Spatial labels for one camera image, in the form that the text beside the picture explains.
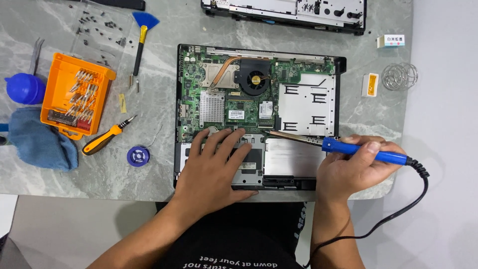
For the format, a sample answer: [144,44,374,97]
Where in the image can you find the set of silver screwdriver bits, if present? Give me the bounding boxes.
[48,69,100,126]

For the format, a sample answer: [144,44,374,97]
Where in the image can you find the person's right hand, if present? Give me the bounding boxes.
[315,134,408,204]

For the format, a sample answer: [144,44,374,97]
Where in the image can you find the person's black shirt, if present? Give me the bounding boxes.
[154,201,309,269]

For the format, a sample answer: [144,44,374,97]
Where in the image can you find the group of small black screws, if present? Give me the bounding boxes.
[76,9,130,66]

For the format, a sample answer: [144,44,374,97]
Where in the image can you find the small white cardboard box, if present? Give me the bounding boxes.
[376,34,406,49]

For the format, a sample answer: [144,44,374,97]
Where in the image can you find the black flat laptop part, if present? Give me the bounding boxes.
[68,0,146,11]

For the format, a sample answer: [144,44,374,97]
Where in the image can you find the person's left hand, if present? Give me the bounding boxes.
[175,127,259,218]

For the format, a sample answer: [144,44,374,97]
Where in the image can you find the clear plastic tray lid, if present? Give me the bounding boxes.
[70,1,135,72]

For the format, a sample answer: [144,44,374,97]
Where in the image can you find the orange screwdriver bit case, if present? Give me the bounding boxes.
[40,52,117,141]

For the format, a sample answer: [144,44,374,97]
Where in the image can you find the blue cleaning cloth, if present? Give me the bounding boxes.
[7,107,79,173]

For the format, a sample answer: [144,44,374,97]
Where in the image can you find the detached laptop top cover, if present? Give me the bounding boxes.
[200,0,367,36]

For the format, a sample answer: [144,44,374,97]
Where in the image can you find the blue soldering iron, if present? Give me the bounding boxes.
[264,130,408,166]

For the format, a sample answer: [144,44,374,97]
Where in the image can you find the black soldering iron cable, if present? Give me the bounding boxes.
[302,156,431,269]

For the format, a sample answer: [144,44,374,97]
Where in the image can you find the blue rubber air blower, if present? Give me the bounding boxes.
[4,72,46,105]

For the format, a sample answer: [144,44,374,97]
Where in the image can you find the laptop base with motherboard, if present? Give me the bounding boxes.
[173,44,347,191]

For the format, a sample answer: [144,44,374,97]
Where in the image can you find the silver finned heatsink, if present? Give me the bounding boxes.
[199,91,226,126]

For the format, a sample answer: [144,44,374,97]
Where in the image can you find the white box with yellow sponge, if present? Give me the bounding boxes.
[361,73,379,98]

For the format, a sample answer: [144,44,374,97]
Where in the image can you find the blue brush with black handle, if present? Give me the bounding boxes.
[131,11,161,77]

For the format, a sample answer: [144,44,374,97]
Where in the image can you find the orange and black screwdriver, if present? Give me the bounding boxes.
[81,115,138,156]

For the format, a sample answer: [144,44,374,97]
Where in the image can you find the grey metal tweezers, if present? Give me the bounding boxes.
[29,37,46,77]

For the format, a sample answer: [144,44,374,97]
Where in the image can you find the silver wire coil stand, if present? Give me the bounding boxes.
[381,62,419,92]

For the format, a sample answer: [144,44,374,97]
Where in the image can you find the blue solder wire spool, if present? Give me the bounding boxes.
[126,125,163,168]

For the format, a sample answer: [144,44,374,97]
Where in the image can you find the black laptop cooling fan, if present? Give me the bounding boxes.
[234,60,272,97]

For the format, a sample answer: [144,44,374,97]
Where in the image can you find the copper heat pipe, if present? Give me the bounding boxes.
[209,56,272,90]

